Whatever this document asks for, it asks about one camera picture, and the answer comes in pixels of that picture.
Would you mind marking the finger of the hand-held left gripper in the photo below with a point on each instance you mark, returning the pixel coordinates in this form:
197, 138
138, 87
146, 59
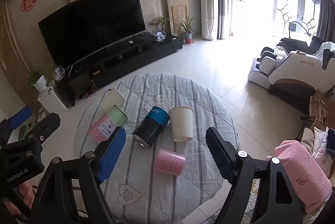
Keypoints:
20, 115
45, 126

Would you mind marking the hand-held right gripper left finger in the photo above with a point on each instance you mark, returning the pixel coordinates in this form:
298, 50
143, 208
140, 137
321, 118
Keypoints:
112, 153

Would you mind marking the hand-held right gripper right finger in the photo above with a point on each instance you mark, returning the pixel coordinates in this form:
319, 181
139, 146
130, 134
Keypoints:
222, 158

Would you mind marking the pink plastic cup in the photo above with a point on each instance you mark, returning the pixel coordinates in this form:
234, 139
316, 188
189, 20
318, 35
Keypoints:
168, 163

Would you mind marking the pink and green cup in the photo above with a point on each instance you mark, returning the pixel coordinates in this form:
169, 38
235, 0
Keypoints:
104, 127

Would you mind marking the blue and black cup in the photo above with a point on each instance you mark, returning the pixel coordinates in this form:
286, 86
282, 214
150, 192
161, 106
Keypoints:
149, 127

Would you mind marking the white paper cup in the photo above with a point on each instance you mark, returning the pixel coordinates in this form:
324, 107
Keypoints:
182, 124

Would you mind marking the cream translucent cup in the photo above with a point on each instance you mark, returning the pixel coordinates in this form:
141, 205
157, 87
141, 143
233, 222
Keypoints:
112, 99

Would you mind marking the person's left hand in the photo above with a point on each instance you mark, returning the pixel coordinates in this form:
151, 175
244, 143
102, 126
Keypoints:
25, 194

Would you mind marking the potted plant in white pot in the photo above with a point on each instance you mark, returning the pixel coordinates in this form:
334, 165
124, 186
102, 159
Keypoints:
40, 81

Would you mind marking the dark shoes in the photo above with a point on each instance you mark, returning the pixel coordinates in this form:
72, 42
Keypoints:
86, 93

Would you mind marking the round glass ornament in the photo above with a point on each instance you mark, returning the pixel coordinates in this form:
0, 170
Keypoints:
160, 35
58, 73

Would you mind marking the round table striped cloth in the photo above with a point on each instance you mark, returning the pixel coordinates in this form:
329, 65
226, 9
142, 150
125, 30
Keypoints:
157, 195

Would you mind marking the pink towel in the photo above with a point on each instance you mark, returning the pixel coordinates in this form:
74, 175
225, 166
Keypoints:
303, 174

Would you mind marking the sofa cushions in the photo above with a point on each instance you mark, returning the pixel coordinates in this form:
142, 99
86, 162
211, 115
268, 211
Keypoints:
320, 143

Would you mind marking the black television stand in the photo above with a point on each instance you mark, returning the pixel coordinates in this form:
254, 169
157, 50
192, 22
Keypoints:
136, 54

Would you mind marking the large black television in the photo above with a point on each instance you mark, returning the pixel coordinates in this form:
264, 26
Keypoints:
91, 28

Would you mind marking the plaid bag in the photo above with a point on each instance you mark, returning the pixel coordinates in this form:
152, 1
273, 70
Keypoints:
318, 106

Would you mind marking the white massage chair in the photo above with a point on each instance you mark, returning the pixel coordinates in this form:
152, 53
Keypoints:
295, 69

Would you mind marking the potted plant in blue pot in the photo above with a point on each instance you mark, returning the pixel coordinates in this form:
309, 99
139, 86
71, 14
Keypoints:
187, 33

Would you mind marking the small green potted plant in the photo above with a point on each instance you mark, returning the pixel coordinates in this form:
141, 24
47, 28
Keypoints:
161, 23

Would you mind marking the gooseneck phone stand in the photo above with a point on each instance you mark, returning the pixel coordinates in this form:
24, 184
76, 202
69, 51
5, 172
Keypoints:
292, 27

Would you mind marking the white standing air conditioner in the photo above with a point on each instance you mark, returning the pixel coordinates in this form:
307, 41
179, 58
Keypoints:
208, 1

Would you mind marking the white pedestal cabinet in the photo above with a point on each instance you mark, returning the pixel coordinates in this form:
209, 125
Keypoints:
53, 99

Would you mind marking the round red wall decoration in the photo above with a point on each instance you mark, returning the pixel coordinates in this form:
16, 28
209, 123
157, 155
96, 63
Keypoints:
28, 1

